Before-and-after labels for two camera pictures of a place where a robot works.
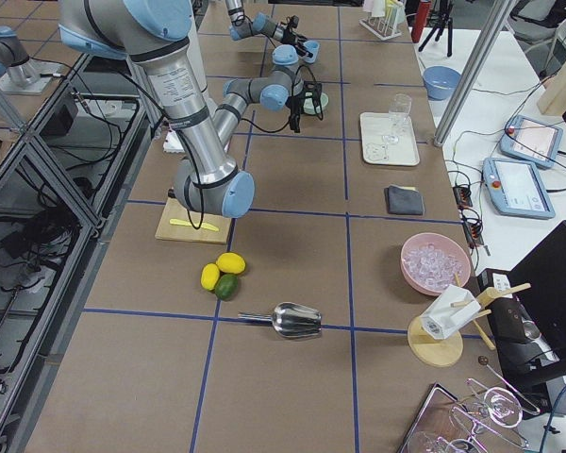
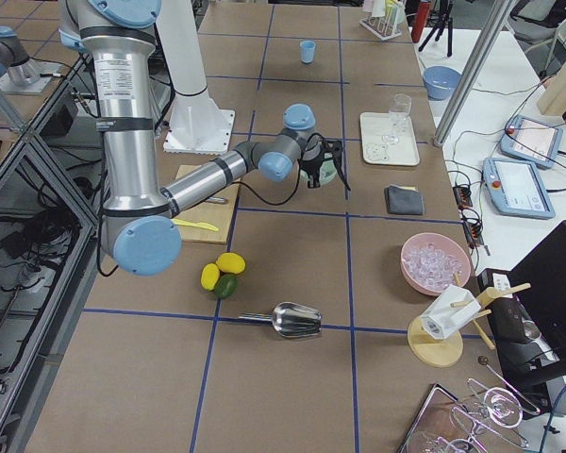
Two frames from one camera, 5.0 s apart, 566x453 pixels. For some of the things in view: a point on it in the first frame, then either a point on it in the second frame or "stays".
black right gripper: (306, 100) -> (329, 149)
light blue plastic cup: (311, 46) stays
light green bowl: (308, 106) -> (328, 172)
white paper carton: (454, 309) stays
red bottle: (423, 12) stays
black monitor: (540, 329) stays
